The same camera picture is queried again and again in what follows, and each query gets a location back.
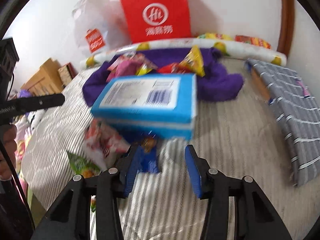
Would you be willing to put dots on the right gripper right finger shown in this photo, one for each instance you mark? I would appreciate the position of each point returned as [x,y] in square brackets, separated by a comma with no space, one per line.
[255,216]

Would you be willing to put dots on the red Haidilao paper bag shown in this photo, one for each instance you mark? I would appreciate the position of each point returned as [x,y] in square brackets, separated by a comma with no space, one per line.
[150,20]

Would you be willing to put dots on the left hand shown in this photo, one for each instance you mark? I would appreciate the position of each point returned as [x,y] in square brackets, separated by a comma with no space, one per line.
[8,136]

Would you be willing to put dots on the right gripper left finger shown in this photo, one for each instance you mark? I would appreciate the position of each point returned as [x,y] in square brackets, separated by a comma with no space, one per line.
[68,216]

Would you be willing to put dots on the strawberry candy bag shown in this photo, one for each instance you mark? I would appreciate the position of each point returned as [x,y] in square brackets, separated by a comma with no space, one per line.
[103,145]

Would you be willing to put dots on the white Miniso plastic bag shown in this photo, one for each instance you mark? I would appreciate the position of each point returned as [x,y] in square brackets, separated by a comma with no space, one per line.
[99,25]

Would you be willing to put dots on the lemon print paper roll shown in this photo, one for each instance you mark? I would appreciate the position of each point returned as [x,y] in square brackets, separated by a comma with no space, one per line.
[233,49]

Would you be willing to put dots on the brown wooden door frame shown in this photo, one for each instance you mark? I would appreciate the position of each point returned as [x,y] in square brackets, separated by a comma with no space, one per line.
[286,27]

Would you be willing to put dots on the wooden headboard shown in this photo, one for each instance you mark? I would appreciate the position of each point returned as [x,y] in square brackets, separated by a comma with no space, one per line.
[45,81]

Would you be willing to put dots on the yellow triangle snack packet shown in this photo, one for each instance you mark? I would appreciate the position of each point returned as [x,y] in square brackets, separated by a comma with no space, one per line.
[193,61]

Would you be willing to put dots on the orange chips bag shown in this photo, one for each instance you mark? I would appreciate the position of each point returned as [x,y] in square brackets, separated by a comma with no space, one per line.
[253,41]

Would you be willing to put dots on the yellow chips bag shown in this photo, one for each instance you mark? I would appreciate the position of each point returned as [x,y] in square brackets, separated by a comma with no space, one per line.
[216,36]

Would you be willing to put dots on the striped quilted mattress cover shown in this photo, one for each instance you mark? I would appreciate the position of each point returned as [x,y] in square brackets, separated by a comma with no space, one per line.
[238,138]

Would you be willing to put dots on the pink yellow snack packet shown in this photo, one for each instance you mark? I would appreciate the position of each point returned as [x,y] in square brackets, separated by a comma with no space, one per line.
[128,68]

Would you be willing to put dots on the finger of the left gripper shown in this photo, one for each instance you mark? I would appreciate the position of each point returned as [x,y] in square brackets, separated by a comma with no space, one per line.
[21,106]

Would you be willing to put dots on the blue tissue box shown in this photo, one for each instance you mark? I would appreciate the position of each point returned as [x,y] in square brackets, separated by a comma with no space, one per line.
[161,104]

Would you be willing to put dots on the grey checked fabric bundle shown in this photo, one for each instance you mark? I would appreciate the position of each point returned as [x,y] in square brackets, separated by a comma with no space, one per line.
[297,113]

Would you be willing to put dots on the panda print snack packet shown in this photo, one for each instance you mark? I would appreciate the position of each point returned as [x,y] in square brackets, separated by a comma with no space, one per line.
[138,58]

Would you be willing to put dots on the blue snack packet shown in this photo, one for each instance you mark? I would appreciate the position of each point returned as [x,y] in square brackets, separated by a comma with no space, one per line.
[149,161]

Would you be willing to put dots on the small red snack packet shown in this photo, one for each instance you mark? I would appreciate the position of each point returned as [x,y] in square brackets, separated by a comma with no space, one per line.
[172,68]

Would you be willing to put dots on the green snack packet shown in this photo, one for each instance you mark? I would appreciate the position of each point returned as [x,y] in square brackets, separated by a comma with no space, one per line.
[82,166]

